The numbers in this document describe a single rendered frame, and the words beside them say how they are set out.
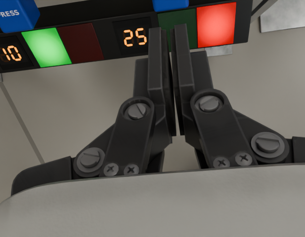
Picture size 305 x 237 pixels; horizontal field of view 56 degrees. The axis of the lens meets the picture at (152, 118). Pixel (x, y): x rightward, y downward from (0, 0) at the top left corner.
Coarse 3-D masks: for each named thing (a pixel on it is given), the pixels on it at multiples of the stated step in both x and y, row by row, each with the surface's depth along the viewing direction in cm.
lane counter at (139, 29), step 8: (112, 24) 22; (120, 24) 22; (128, 24) 22; (136, 24) 22; (144, 24) 22; (120, 32) 23; (128, 32) 23; (136, 32) 23; (144, 32) 23; (120, 40) 23; (128, 40) 23; (136, 40) 23; (144, 40) 23; (120, 48) 24; (128, 48) 24; (136, 48) 24; (144, 48) 24
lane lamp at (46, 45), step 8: (24, 32) 23; (32, 32) 23; (40, 32) 23; (48, 32) 23; (56, 32) 23; (32, 40) 23; (40, 40) 23; (48, 40) 23; (56, 40) 23; (32, 48) 24; (40, 48) 24; (48, 48) 24; (56, 48) 24; (64, 48) 24; (40, 56) 25; (48, 56) 25; (56, 56) 25; (64, 56) 25; (40, 64) 25; (48, 64) 25; (56, 64) 25
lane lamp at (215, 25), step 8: (200, 8) 21; (208, 8) 21; (216, 8) 21; (224, 8) 21; (232, 8) 21; (200, 16) 22; (208, 16) 22; (216, 16) 22; (224, 16) 22; (232, 16) 22; (200, 24) 22; (208, 24) 22; (216, 24) 22; (224, 24) 22; (232, 24) 22; (200, 32) 23; (208, 32) 23; (216, 32) 23; (224, 32) 23; (232, 32) 23; (200, 40) 23; (208, 40) 23; (216, 40) 23; (224, 40) 23; (232, 40) 23
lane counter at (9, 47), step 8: (0, 40) 23; (8, 40) 23; (16, 40) 23; (0, 48) 24; (8, 48) 24; (16, 48) 24; (0, 56) 25; (8, 56) 25; (16, 56) 25; (24, 56) 25; (0, 64) 25; (8, 64) 25; (16, 64) 25; (24, 64) 25; (32, 64) 25
